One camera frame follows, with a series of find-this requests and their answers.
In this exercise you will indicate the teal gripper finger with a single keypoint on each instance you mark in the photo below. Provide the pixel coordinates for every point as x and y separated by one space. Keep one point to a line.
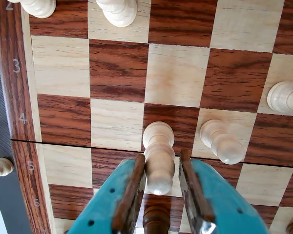
107 202
219 202

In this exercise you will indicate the white wooden bishop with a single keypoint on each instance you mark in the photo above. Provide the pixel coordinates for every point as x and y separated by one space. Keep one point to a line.
158 151

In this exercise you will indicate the dark wooden knight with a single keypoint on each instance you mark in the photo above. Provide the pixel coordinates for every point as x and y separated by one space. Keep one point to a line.
156 219

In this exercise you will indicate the white wooden pawn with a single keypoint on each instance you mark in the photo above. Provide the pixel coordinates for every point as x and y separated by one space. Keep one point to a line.
39 7
219 141
117 12
283 97
1 168

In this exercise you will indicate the wooden chessboard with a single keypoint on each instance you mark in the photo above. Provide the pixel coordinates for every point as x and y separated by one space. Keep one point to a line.
175 78

